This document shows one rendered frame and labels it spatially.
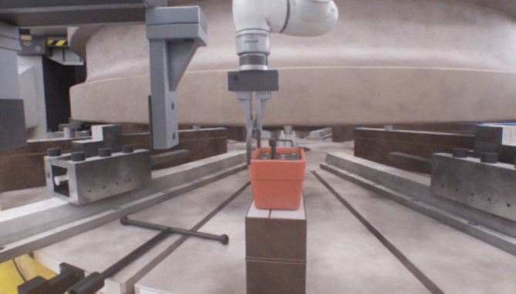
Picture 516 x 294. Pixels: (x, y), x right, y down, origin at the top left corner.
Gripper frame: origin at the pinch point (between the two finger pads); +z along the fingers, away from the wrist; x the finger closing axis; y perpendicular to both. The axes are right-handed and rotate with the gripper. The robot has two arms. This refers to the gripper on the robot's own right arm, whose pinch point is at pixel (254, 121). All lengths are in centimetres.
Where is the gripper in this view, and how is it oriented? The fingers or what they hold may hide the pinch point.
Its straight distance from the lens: 70.2
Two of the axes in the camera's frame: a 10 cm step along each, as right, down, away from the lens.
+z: 0.1, 10.0, 1.0
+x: 9.9, 0.0, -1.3
